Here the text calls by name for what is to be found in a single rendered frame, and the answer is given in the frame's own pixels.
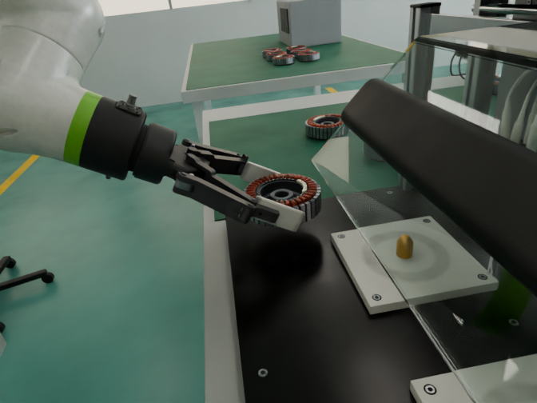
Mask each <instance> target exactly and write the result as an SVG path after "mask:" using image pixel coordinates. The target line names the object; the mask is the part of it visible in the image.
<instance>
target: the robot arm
mask: <svg viewBox="0 0 537 403"><path fill-rule="evenodd" d="M104 33H105V17H104V14H103V10H102V8H101V4H100V2H99V1H98V0H0V150H5V151H9V152H14V153H23V154H34V155H38V156H43V157H47V158H53V159H56V160H59V161H62V162H67V163H69V164H72V165H75V166H79V167H82V168H85V169H88V170H92V171H94V172H97V173H100V174H104V175H105V178H106V179H110V178H111V177H112V178H116V179H119V180H122V181H123V180H125V178H126V176H127V173H128V172H129V171H131V172H133V176H134V177H135V178H138V179H141V180H143V181H146V182H151V183H153V184H159V183H160V182H161V180H162V178H163V177H164V176H167V177H169V178H172V179H173V180H174V181H175V184H174V186H173V192H174V193H176V194H180V195H182V196H186V197H188V198H192V199H193V200H195V201H197V202H200V203H201V204H203V205H206V206H208V207H209V208H211V209H214V210H216V211H217V212H219V213H222V214H224V215H225V216H227V217H230V218H232V219H233V220H235V221H238V222H240V223H242V224H247V223H248V222H249V219H250V218H251V217H252V218H255V219H257V220H260V221H264V222H267V223H269V224H272V225H276V226H279V227H281V228H284V229H288V230H291V231H293V232H296V231H297V229H298V227H299V225H300V224H301V222H302V220H303V218H304V216H305V213H304V211H301V210H298V209H294V208H292V207H290V206H287V205H283V204H280V203H279V202H276V201H272V200H269V199H267V198H263V197H261V196H258V195H257V196H256V198H253V197H251V196H250V195H248V194H247V193H245V192H243V191H242V190H240V189H238V188H237V187H236V186H233V185H232V184H230V183H229V182H227V181H226V180H224V179H223V178H220V177H219V176H217V175H216V174H231V175H240V178H241V180H244V181H247V182H250V183H252V182H253V181H255V180H257V179H259V178H262V177H264V176H269V175H270V174H271V175H274V174H278V177H279V174H280V173H279V172H276V171H274V170H271V169H268V168H265V167H263V166H259V165H257V164H255V163H252V162H247V161H248V159H249V156H247V155H246V154H243V155H241V154H239V153H235V152H232V151H228V150H223V149H219V148H216V147H212V146H207V145H203V144H200V143H197V142H193V141H191V140H189V139H187V138H183V140H182V143H181V145H176V144H175V142H176V139H177V132H176V131H175V130H172V129H170V128H168V127H165V126H162V125H159V124H157V123H154V122H153V123H150V124H149V126H148V125H146V124H145V120H146V118H147V114H146V112H144V111H142V108H141V107H137V106H136V105H135V103H136V99H137V95H135V94H129V97H128V99H127V102H124V101H119V102H117V101H114V100H113V99H110V98H107V97H104V96H102V95H100V94H96V93H94V92H92V91H89V90H86V89H84V88H81V87H80V83H81V81H82V77H83V75H84V73H85V71H86V69H87V67H88V65H89V63H90V61H91V59H92V58H93V56H94V54H95V52H96V51H97V48H98V47H99V46H100V44H101V41H102V39H103V37H104Z"/></svg>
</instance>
